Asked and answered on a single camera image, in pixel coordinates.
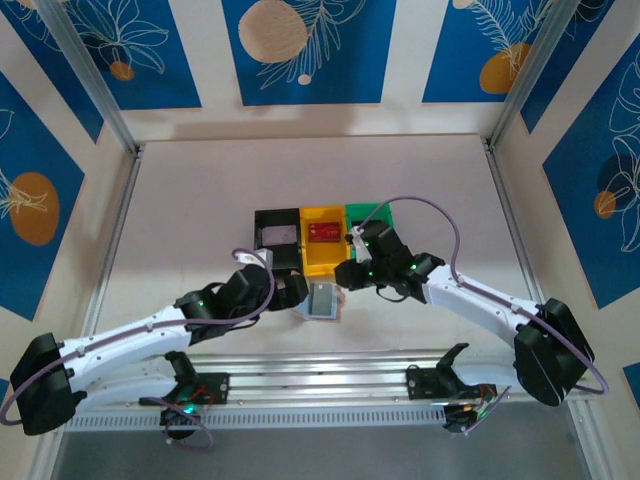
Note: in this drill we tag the black controller board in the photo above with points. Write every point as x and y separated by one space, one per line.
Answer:
457 420
175 417

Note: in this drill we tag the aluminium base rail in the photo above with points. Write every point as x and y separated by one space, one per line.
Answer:
320 372

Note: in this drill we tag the aluminium table side rail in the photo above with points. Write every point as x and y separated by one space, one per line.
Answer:
120 220
511 225

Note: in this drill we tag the white VIP card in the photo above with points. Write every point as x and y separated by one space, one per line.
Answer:
279 235

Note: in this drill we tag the black VIP card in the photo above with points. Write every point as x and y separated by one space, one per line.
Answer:
357 221
322 300

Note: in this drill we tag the aluminium frame post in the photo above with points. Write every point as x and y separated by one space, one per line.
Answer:
94 80
527 75

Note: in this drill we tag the red VIP card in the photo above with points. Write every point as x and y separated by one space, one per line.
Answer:
325 231

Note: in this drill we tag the yellow storage bin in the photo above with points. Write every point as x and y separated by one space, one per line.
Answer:
325 257

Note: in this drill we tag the green storage bin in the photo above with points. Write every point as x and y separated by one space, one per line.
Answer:
385 212

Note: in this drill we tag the blue floral wall panel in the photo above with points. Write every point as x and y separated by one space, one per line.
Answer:
450 60
165 75
575 225
60 85
350 75
565 75
30 150

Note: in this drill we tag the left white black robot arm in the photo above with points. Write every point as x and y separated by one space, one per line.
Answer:
125 336

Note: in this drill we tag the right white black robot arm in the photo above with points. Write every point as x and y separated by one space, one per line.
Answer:
480 300

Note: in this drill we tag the black storage bin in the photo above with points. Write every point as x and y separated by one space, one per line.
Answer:
285 257

